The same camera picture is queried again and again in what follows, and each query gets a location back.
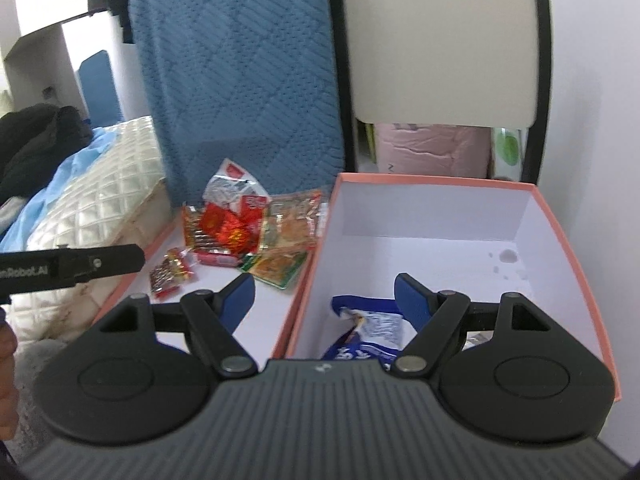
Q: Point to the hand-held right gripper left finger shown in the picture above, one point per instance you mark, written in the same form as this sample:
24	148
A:
239	297

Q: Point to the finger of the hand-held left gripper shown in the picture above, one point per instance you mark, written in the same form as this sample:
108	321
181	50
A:
107	259

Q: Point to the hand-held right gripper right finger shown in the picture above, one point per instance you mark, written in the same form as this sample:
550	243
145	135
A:
411	301

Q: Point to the pink-rimmed white box lid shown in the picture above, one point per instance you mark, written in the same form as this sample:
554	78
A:
220	280

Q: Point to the small red sausage stick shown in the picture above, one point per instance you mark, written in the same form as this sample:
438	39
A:
217	258

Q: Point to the green-edged snack packet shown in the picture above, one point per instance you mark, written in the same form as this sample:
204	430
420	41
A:
272	267

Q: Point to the blue and white snack packet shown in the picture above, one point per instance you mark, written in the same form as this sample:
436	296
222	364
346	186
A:
372	327

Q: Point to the pink-rimmed white cardboard box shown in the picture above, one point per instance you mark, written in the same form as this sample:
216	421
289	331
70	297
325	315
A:
425	240

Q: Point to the small red and brown packet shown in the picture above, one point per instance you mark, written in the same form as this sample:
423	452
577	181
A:
170	272

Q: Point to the shiny red snack packet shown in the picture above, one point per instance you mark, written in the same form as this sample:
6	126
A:
235	227

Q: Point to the brown sticks snack packet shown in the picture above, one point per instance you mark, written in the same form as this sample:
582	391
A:
202	235

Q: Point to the clear orange snack packet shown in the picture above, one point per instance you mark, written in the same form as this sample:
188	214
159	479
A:
292	220

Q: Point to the white and red snack packet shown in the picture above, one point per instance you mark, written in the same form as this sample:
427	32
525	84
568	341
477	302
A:
232	182

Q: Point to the person's left hand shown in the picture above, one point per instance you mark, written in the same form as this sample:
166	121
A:
6	380

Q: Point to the cream quilted pillow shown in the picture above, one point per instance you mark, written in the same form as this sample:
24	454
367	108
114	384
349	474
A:
100	195

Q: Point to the light blue cloth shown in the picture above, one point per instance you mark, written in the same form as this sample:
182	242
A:
60	180

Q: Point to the black cloth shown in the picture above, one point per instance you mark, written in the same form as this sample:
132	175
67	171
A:
35	145

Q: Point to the pink wrapped package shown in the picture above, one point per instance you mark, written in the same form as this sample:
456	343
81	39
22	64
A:
430	150

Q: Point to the blue chair back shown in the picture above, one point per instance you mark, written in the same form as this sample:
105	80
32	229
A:
100	85

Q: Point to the green and white package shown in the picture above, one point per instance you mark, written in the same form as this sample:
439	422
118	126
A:
507	150

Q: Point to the white desk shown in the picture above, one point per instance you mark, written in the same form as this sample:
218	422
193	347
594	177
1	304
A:
45	55

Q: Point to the blue quilted cushion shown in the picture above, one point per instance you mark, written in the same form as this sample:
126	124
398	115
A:
240	70

